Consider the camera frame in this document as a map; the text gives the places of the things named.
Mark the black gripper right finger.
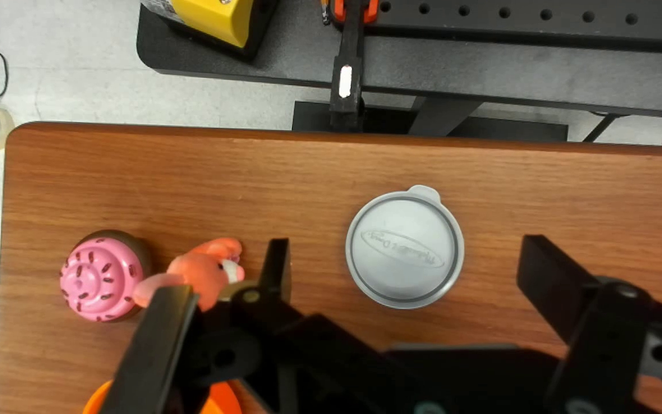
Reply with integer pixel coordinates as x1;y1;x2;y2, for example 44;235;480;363
514;232;662;414

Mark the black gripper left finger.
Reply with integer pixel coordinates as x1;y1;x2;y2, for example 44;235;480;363
99;236;396;414

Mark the round metal lid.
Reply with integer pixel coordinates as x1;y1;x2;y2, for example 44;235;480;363
342;181;467;312

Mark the pink rabbit toy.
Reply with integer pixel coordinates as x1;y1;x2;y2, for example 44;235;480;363
130;236;249;312

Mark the pink cupcake toy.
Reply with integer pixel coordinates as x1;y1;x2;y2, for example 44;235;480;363
57;228;153;325

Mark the orange toy pan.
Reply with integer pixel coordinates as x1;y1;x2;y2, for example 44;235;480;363
80;379;247;414

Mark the black perforated base board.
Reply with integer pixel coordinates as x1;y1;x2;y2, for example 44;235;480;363
135;0;662;119

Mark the yellow emergency stop button box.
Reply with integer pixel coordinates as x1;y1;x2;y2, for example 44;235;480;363
141;0;281;59

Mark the black clamp orange handle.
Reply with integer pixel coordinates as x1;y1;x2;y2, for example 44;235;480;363
319;0;383;133

